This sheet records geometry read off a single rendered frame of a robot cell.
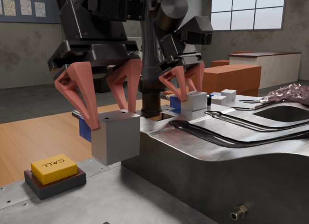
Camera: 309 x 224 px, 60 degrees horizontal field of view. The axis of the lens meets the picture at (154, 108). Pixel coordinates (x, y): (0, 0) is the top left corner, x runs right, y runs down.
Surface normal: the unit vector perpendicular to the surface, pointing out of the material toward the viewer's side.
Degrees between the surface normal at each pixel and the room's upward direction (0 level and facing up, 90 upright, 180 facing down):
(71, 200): 0
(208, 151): 0
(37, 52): 90
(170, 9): 65
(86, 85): 84
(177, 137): 3
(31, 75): 90
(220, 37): 90
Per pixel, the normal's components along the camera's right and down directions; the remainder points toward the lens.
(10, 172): 0.00, -0.97
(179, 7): 0.15, -0.18
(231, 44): -0.78, 0.16
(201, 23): 0.57, -0.30
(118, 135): 0.66, 0.23
